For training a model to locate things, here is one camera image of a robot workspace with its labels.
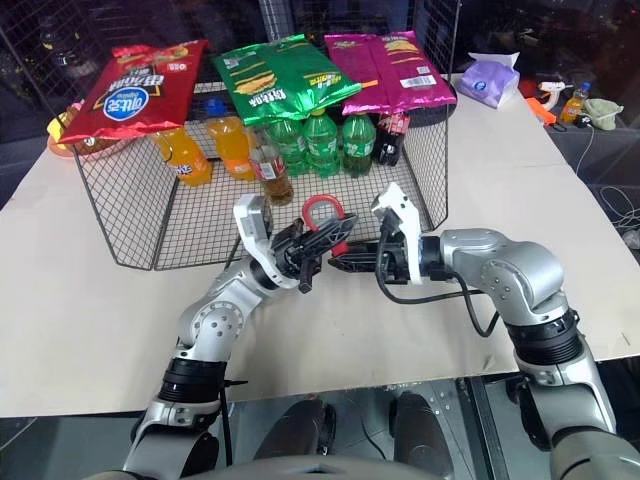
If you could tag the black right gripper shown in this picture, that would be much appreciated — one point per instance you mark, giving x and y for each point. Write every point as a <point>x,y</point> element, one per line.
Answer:
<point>395,262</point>

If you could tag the orange soda plastic bottle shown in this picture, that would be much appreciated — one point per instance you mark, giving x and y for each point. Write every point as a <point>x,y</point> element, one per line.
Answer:
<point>232,145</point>
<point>187,160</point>

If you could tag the dark cola plastic bottle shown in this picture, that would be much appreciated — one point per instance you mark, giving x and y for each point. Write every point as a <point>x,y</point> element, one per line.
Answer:
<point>392,140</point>

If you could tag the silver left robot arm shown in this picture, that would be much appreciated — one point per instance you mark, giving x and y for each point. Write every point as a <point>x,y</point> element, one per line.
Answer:
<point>215,325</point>

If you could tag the dark rounded shape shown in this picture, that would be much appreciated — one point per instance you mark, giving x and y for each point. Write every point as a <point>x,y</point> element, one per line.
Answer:
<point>420,430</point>

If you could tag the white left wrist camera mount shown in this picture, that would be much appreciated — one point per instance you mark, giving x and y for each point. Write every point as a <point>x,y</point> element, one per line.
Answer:
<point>252,225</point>

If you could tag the grey robot torso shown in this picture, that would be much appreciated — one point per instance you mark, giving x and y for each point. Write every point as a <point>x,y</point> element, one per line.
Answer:
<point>325,467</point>

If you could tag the magenta chips bag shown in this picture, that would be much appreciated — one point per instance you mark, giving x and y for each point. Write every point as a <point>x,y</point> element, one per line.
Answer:
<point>395,70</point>

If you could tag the pink plate with yellow toy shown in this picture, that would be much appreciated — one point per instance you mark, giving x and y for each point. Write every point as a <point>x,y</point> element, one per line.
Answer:
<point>57,140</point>

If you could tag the orange plastic tool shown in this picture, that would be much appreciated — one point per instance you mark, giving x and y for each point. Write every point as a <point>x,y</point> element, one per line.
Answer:
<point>542,112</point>

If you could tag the small orange drink bottle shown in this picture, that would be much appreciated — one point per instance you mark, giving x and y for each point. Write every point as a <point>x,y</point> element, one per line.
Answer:
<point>572,107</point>

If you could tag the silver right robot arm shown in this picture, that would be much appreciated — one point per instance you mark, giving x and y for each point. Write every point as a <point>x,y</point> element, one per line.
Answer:
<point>520,280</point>

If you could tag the white glue gun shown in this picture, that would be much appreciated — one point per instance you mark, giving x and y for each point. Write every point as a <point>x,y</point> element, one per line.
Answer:
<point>552,90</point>

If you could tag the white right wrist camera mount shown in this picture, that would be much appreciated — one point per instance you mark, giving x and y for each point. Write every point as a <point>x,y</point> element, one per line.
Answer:
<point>407,220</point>

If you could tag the green soda plastic bottle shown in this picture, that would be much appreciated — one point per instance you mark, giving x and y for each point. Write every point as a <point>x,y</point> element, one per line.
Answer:
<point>359,145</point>
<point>287,145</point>
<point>320,145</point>

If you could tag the green cloth pouch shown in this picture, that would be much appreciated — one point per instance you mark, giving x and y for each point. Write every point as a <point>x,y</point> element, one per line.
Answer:
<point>605,112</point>

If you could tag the glass bottle with red label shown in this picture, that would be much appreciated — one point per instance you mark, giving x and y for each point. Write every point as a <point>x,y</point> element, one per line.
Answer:
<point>275,180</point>

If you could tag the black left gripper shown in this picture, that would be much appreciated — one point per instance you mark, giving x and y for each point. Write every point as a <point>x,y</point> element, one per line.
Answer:
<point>290,252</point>

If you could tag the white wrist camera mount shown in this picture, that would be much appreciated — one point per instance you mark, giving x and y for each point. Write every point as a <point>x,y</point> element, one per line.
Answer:
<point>252,225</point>
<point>407,220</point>

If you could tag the green chips bag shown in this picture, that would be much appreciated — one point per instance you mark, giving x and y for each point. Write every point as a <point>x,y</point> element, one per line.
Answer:
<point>280,75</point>

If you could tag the red chips bag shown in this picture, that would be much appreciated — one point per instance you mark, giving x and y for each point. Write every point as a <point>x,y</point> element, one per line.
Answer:
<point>130,95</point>

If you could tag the red bottle opener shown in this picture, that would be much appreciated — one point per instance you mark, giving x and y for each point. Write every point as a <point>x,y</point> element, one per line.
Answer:
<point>312,206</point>

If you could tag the blue bottle cap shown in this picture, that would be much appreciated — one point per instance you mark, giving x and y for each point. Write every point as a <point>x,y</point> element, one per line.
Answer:
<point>216,106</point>

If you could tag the purple tissue pack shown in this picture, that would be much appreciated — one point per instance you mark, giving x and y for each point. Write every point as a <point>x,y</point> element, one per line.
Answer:
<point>487,80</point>

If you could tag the beige table cover sheet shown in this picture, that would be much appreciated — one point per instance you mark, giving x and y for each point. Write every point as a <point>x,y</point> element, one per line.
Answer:
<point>100,300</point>

